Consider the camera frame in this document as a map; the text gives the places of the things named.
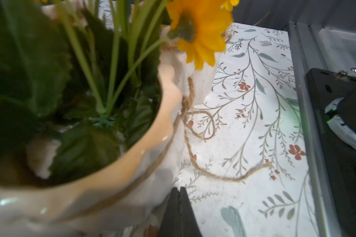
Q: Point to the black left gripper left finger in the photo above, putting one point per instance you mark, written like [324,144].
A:
[171,222]

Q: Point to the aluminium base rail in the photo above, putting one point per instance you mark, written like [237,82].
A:
[324,62]

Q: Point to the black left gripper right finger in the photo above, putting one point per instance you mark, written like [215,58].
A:
[187,221]

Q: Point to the sunflower pot back row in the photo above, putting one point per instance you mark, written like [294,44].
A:
[93,109]

